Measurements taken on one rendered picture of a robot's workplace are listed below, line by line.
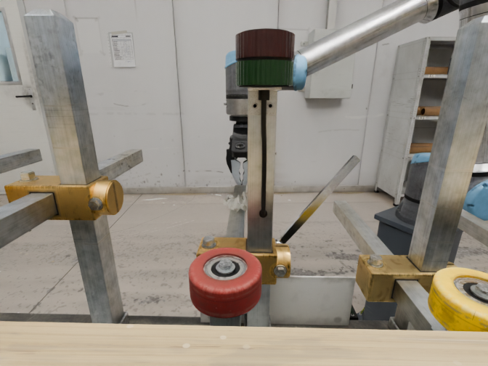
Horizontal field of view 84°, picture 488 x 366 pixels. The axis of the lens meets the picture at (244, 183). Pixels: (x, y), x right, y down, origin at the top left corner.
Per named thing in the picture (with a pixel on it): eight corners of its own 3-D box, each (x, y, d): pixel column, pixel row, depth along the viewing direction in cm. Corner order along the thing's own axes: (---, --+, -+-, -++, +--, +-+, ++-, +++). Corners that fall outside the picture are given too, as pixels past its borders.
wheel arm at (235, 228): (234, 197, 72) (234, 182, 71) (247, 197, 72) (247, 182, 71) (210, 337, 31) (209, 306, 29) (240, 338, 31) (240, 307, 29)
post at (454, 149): (390, 334, 47) (459, 21, 32) (410, 335, 47) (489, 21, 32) (401, 353, 44) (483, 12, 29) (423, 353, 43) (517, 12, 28)
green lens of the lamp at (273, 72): (237, 86, 32) (237, 66, 31) (288, 86, 31) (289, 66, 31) (234, 84, 26) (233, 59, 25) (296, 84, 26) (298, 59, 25)
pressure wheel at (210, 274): (200, 316, 37) (195, 242, 33) (259, 317, 36) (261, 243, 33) (187, 375, 29) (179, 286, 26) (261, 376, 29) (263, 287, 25)
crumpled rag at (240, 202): (224, 196, 62) (224, 186, 61) (253, 197, 62) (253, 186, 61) (219, 212, 54) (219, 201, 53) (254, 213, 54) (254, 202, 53)
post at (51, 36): (106, 324, 48) (43, 15, 33) (125, 324, 48) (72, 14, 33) (95, 340, 45) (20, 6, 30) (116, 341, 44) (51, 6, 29)
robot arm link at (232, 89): (263, 46, 67) (224, 46, 67) (262, 99, 71) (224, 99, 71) (259, 52, 76) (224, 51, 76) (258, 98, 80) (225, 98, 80)
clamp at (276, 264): (203, 263, 44) (202, 236, 43) (285, 264, 44) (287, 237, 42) (197, 286, 39) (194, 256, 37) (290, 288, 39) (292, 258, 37)
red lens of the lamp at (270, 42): (237, 63, 31) (237, 41, 30) (289, 63, 31) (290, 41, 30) (233, 56, 25) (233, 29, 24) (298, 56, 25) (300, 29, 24)
